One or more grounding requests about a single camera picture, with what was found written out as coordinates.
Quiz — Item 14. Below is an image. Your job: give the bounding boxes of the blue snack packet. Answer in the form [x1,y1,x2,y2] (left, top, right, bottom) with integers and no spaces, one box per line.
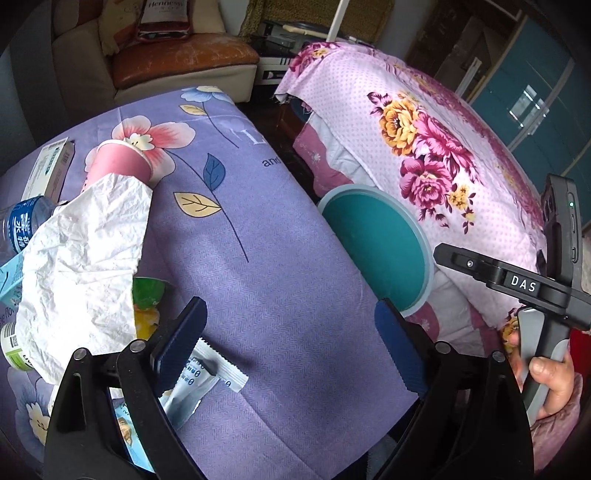
[113,399,154,472]

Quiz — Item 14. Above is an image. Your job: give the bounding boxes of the white tissue paper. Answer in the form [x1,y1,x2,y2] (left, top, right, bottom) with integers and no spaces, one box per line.
[16,174,152,385]

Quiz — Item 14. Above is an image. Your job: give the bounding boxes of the green white supplement jar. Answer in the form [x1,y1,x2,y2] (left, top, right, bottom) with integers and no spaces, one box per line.
[1,321,34,371]

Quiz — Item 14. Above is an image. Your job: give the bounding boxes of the teal trash bin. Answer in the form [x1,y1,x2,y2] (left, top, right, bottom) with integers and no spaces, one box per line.
[318,184,435,317]

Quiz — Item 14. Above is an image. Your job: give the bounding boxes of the person's right hand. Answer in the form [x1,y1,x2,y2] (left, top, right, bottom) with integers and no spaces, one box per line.
[507,331,575,420]

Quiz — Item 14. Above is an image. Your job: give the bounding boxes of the white blue sachet wrapper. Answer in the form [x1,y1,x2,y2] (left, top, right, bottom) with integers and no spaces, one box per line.
[160,338,249,431]

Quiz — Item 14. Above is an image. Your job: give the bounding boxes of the blue milk carton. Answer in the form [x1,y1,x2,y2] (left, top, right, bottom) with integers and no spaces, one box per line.
[0,253,23,308]

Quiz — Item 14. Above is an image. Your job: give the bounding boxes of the teal cabinet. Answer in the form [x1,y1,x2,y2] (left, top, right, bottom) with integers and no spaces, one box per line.
[454,13,591,195]

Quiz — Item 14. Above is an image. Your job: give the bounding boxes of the pink floral quilt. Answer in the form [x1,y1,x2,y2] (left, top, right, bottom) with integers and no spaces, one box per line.
[274,41,548,356]

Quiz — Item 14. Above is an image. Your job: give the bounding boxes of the clear plastic water bottle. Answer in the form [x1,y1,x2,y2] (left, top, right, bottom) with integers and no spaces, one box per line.
[0,196,56,264]

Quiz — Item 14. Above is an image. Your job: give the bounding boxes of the pink paper cup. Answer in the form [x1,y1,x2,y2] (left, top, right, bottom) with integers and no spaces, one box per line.
[82,139,153,191]

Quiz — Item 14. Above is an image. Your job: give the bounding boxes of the white medicine box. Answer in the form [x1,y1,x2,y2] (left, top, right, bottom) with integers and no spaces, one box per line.
[21,137,75,204]

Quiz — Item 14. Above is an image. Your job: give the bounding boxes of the beige sofa orange cushion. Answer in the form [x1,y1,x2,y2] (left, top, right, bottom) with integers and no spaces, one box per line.
[52,1,259,123]

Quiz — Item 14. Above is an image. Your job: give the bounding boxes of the bottle shaped pillow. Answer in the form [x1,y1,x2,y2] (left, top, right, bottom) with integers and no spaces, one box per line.
[136,0,191,41]

